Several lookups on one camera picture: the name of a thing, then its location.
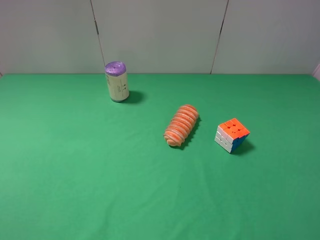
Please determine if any orange striped caterpillar toy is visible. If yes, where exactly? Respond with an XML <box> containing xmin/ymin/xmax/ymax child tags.
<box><xmin>163</xmin><ymin>104</ymin><xmax>199</xmax><ymax>147</ymax></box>

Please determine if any white can with purple lid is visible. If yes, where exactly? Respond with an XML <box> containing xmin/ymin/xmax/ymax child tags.
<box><xmin>104</xmin><ymin>61</ymin><xmax>130</xmax><ymax>102</ymax></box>

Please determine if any multicoloured puzzle cube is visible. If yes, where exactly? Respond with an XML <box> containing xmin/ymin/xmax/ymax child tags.
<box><xmin>214</xmin><ymin>118</ymin><xmax>250</xmax><ymax>154</ymax></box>

